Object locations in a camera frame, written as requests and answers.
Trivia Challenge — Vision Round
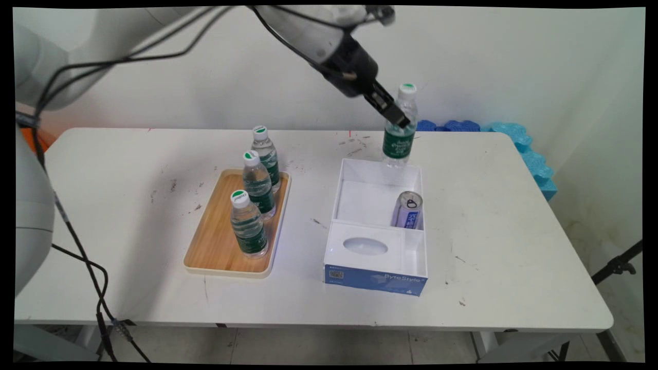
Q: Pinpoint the black tripod stand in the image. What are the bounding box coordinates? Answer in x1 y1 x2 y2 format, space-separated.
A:
591 240 644 286

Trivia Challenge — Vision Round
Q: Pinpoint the cyan foam mat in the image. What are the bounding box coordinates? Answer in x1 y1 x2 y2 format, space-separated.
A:
481 122 558 201

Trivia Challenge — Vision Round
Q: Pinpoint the green label water bottle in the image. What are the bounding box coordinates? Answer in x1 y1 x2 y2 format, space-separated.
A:
251 125 282 194
381 83 418 168
242 151 277 222
230 190 270 259

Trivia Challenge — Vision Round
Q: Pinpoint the orange foam block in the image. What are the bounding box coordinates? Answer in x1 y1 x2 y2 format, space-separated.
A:
23 128 51 154

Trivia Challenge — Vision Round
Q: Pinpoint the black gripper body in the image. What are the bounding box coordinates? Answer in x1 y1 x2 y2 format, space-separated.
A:
320 32 382 99

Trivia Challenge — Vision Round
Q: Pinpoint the silver blue drink can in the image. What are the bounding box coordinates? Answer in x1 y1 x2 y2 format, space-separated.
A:
391 191 425 231

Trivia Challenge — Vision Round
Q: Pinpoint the wooden bamboo tray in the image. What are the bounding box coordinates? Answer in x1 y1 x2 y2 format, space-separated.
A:
184 169 292 279

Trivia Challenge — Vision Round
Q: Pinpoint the white blue cardboard box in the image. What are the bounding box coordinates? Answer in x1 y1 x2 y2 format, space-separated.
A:
323 158 429 297

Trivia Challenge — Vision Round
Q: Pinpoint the grey table leg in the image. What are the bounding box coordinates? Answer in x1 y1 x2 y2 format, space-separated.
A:
76 325 103 361

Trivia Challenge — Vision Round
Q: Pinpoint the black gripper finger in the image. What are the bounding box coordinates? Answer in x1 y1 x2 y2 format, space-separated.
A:
365 80 399 112
378 95 412 130

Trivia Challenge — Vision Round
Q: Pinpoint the black cable near floor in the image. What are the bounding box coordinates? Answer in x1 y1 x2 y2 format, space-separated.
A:
31 128 153 363

